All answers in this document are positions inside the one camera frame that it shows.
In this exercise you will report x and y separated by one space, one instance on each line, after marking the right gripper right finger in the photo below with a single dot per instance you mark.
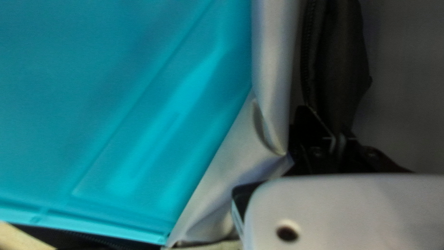
360 161

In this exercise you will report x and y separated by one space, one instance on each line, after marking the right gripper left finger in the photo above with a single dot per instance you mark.
310 149

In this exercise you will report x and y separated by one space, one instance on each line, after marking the black backpack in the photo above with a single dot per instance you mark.
274 69

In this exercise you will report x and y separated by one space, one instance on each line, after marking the translucent teal lunch box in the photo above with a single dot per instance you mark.
114 104

